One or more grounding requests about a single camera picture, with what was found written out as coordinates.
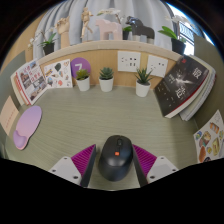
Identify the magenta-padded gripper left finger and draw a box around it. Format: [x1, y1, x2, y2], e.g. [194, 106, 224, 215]
[48, 143, 98, 188]

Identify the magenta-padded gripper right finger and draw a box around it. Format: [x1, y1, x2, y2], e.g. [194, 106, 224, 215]
[131, 143, 180, 188]

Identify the black computer mouse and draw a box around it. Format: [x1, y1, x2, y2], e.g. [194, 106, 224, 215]
[97, 134, 134, 183]

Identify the purple mouse pad with wrist rest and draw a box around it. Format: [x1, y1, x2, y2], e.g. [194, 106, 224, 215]
[12, 105, 43, 151]

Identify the colourful food sticker sheet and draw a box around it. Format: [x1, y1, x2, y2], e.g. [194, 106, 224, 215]
[193, 109, 224, 164]

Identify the spiky succulent in white pot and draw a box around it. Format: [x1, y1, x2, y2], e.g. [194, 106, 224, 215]
[134, 67, 154, 98]

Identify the small succulent in white pot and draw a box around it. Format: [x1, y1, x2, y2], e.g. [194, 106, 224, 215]
[75, 68, 91, 93]
[98, 66, 115, 93]

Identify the black hardcover book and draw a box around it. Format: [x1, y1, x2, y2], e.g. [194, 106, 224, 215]
[153, 54, 210, 119]

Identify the beige booklet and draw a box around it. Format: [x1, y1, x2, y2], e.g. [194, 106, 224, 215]
[0, 95, 20, 137]

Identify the white sticker sheet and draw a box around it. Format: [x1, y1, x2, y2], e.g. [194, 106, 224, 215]
[43, 58, 74, 90]

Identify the red and white magazine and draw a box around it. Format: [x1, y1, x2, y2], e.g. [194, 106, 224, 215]
[9, 59, 48, 107]

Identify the round purple number sticker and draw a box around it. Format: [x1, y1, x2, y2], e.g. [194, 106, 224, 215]
[70, 57, 92, 79]

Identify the dark grey horse figurine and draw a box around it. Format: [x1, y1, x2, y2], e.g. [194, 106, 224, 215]
[125, 15, 156, 44]

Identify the pink horse figurine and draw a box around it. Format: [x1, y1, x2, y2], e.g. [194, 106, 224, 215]
[95, 18, 124, 41]

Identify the wooden artist mannequin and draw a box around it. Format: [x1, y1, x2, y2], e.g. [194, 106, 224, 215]
[79, 7, 95, 43]

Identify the light grey curtain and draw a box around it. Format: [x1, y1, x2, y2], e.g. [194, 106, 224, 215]
[32, 0, 176, 61]

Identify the white wall socket panel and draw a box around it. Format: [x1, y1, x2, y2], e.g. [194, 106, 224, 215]
[146, 54, 169, 79]
[117, 50, 142, 73]

